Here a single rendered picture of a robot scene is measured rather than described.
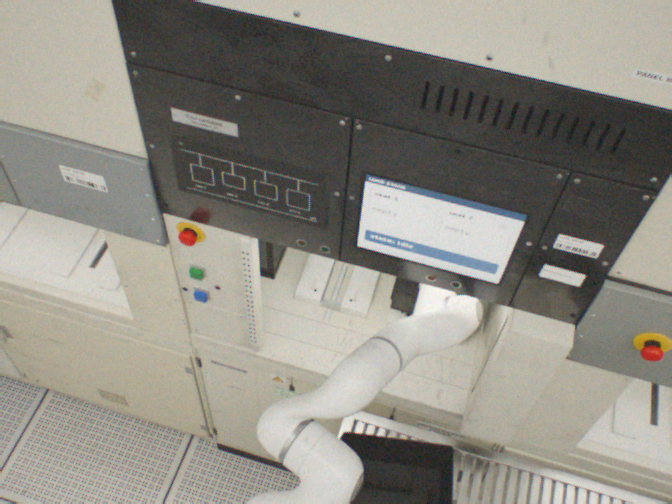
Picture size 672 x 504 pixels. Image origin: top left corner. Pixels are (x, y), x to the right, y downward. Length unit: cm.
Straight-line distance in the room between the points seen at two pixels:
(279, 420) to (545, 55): 78
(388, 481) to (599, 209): 100
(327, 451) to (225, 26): 75
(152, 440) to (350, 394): 162
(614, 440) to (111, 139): 142
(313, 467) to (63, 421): 173
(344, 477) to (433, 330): 36
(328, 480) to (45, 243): 128
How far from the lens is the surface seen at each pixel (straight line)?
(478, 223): 128
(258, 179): 135
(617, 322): 145
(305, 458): 135
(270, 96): 120
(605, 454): 200
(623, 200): 120
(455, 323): 152
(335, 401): 131
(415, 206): 128
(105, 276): 216
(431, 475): 196
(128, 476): 281
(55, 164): 160
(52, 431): 294
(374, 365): 133
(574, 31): 100
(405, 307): 192
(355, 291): 202
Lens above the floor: 260
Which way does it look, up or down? 54 degrees down
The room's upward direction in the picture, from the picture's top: 4 degrees clockwise
